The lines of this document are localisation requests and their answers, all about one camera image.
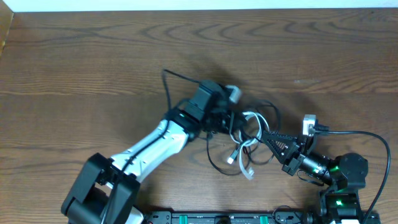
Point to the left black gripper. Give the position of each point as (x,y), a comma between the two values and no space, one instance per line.
(237,127)

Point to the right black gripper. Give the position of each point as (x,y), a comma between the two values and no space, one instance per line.
(293,142)

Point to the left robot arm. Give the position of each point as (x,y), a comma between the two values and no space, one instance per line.
(106,188)

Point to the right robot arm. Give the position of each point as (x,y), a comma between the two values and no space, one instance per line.
(344,176)

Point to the wooden side panel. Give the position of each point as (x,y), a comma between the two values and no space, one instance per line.
(6,17)

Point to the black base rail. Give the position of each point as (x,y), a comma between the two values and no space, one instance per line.
(279,216)

